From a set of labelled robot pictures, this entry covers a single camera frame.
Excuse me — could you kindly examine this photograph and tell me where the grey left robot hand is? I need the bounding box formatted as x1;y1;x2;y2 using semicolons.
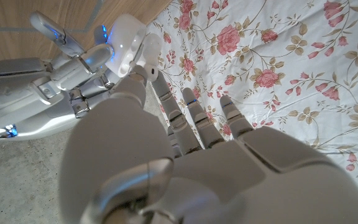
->
57;65;358;224

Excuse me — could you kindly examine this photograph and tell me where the floral backdrop cloth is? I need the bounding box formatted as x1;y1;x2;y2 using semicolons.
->
144;0;358;206

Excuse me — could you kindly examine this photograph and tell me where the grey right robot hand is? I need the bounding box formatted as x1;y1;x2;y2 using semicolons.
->
0;11;124;141

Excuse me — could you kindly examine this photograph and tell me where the small white AirPod earbud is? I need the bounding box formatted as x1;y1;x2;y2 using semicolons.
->
145;63;160;83

